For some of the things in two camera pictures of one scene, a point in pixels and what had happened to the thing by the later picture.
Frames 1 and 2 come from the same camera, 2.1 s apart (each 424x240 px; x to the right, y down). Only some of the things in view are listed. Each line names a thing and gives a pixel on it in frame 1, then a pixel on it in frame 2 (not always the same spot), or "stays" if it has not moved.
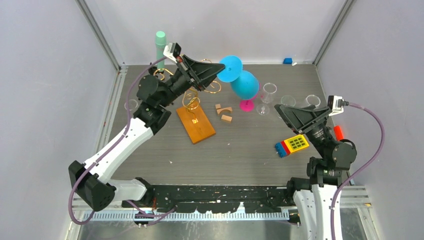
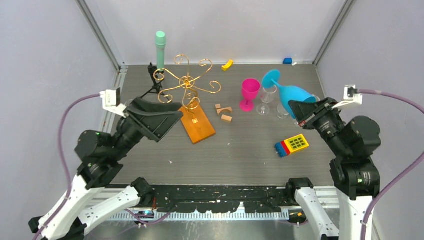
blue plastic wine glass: [243, 84] → [287, 92]
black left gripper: [205, 72] → [156, 125]
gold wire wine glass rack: [190, 99] stays
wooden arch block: [229, 108] stays
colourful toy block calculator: [289, 145] stays
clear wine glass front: [269, 90] stays
